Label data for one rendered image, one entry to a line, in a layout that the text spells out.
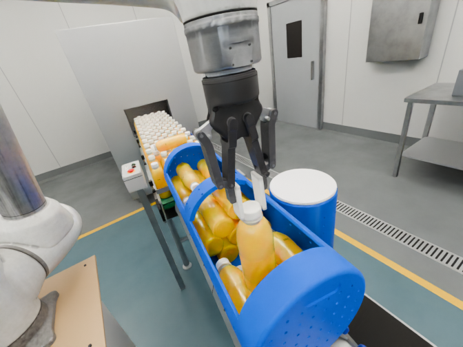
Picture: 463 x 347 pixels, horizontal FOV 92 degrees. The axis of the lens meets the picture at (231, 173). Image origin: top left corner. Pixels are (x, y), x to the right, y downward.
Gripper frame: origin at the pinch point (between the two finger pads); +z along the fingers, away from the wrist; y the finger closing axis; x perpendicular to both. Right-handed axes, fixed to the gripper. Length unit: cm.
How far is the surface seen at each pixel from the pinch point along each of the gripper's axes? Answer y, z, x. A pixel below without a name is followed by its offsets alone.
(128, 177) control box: -26, 27, 91
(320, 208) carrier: 39, 36, 22
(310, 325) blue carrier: 3.1, 24.7, -12.0
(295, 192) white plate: 36, 33, 32
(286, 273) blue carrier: 1.5, 13.4, -7.7
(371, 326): 64, 122, 7
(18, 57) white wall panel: -144, -68, 479
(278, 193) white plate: 30, 33, 36
